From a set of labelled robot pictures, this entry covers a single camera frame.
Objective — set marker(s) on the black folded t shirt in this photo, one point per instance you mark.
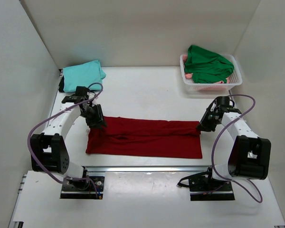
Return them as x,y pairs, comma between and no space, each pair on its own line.
61,85

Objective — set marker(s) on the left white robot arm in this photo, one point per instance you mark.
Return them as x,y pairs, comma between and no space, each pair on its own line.
46,141

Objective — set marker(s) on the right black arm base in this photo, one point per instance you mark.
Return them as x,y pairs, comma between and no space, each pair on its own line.
205,188

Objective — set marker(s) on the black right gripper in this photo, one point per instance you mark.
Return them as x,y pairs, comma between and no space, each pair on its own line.
203,126

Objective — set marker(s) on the green t shirt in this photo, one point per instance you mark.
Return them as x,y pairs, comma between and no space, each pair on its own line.
207,66

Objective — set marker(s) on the silver aluminium table rail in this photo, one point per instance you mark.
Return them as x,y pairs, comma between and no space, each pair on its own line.
146,168

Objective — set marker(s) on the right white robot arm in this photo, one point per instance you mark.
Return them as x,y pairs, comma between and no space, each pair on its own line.
250,154

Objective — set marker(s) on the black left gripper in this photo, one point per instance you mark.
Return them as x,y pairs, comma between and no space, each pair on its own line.
94,122

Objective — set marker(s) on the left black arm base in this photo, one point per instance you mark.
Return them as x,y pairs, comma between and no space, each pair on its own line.
83,189

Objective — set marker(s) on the red t shirt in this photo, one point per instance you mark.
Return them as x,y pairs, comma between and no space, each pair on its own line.
146,138

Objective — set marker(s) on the white plastic basket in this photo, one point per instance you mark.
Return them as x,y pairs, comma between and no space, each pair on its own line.
234,79

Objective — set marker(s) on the teal folded t shirt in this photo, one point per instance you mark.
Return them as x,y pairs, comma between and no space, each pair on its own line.
82,75

